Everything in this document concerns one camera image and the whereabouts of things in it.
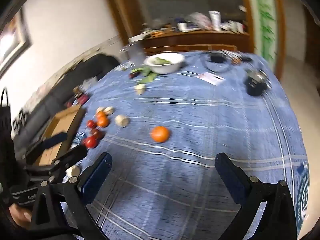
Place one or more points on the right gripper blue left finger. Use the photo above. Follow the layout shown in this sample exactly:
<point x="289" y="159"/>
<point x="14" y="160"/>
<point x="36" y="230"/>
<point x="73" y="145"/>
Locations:
<point x="93" y="177"/>

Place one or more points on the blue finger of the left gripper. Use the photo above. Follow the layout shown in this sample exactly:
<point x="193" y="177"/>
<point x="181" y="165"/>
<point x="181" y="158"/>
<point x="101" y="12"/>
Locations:
<point x="54" y="140"/>
<point x="72" y="156"/>

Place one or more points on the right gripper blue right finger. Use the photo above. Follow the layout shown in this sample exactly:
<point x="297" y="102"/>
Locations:
<point x="234" y="178"/>

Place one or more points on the red tomato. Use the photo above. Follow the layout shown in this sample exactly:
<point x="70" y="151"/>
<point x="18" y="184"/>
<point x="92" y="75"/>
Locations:
<point x="90" y="142"/>
<point x="91" y="124"/>

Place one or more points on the dark red jujube date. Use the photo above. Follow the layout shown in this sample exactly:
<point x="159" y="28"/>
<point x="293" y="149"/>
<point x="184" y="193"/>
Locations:
<point x="98" y="134"/>

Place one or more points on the large orange tangerine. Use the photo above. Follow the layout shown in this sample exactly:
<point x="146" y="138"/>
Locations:
<point x="160" y="134"/>

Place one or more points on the person's left hand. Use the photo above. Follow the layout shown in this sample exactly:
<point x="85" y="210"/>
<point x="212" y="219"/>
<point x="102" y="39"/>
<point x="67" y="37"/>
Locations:
<point x="21" y="216"/>

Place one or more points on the brown cardboard tray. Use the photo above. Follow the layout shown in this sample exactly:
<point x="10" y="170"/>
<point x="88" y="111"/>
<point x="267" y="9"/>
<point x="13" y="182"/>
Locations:
<point x="63" y="127"/>

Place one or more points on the small orange tangerine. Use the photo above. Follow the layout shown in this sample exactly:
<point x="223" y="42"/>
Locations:
<point x="100" y="114"/>

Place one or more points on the red plastic bag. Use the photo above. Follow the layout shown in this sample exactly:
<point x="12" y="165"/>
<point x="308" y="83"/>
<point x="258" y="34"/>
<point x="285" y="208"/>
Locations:
<point x="77" y="100"/>

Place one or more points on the blue plaid tablecloth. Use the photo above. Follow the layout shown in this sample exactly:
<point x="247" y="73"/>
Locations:
<point x="171" y="190"/>

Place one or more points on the black leather sofa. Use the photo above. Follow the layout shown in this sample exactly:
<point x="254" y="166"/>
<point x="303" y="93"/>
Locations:
<point x="58" y="96"/>

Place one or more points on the beige cob piece near greens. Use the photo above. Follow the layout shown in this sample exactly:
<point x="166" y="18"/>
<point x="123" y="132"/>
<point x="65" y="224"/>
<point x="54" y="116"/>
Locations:
<point x="140" y="88"/>

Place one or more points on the dark red grapes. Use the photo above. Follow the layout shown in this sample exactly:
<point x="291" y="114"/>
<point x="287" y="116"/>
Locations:
<point x="133" y="74"/>

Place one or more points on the dark round device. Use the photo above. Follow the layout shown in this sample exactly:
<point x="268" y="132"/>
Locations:
<point x="256" y="82"/>

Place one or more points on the green leafy vegetable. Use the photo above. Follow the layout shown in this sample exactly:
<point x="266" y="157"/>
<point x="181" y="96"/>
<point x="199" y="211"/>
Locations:
<point x="147" y="74"/>

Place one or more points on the white paper card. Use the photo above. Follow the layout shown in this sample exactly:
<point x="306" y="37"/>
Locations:
<point x="211" y="78"/>

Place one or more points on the framed horse painting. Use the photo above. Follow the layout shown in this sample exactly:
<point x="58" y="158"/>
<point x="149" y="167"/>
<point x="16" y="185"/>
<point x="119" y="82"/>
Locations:
<point x="15" y="40"/>

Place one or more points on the clear glass beer mug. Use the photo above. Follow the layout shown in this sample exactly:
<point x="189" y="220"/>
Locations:
<point x="134" y="53"/>

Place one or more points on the white ceramic bowl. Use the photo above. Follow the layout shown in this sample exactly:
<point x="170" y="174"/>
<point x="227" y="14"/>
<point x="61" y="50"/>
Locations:
<point x="165" y="63"/>

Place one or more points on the black power adapter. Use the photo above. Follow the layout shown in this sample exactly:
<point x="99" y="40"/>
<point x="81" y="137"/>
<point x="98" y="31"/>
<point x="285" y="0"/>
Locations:
<point x="217" y="57"/>

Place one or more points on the wooden sideboard cabinet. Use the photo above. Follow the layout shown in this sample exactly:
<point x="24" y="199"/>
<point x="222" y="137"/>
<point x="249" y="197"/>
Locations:
<point x="199" y="40"/>

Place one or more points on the pink plastic bag on cabinet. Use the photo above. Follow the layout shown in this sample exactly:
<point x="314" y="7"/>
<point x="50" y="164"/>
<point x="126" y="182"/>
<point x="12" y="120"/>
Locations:
<point x="200" y="20"/>

